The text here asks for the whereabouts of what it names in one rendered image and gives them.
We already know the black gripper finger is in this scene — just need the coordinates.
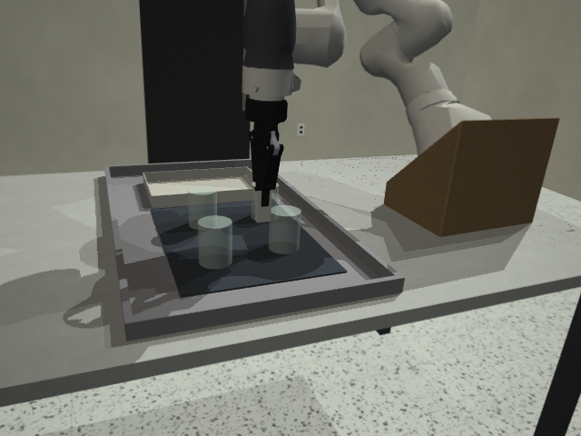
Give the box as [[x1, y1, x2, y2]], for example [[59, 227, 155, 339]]
[[254, 131, 284, 223], [249, 129, 260, 221]]

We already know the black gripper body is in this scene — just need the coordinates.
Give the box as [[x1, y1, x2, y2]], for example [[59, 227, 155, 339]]
[[245, 98, 288, 152]]

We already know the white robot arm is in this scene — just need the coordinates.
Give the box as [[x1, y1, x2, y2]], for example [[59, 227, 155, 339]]
[[242, 0, 492, 156]]

